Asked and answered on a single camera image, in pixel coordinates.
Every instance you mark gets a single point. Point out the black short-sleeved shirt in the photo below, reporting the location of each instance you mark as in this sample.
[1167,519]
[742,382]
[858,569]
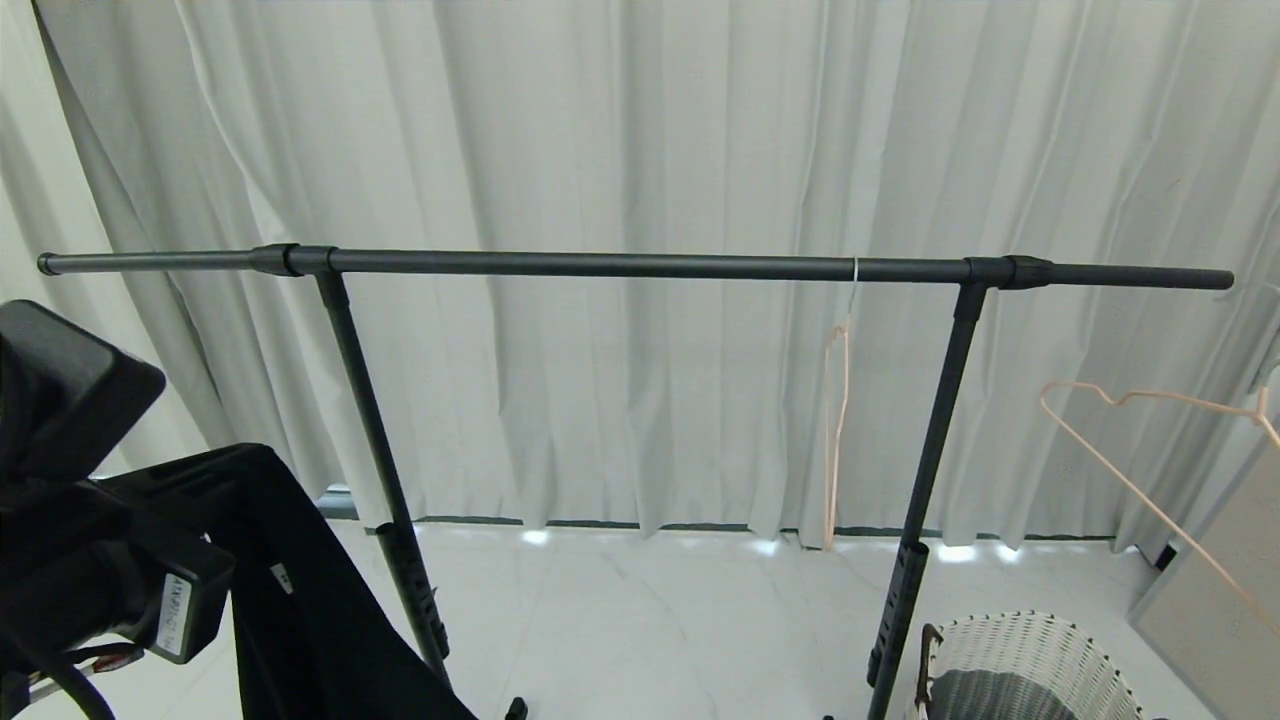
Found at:
[320,620]

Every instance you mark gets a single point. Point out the white curtain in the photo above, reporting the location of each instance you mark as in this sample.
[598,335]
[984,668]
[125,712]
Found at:
[640,130]

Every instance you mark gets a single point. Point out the black clothes rack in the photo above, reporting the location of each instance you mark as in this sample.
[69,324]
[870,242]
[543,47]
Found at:
[600,265]

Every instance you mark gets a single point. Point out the white laundry basket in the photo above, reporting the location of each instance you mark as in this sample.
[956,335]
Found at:
[1030,650]

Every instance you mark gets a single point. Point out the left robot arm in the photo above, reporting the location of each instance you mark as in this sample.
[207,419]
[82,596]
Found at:
[40,690]

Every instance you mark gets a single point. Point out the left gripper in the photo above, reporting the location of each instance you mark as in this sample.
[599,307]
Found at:
[110,570]

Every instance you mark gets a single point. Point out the pink clothes hanger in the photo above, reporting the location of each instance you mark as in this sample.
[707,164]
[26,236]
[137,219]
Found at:
[827,480]
[1170,527]

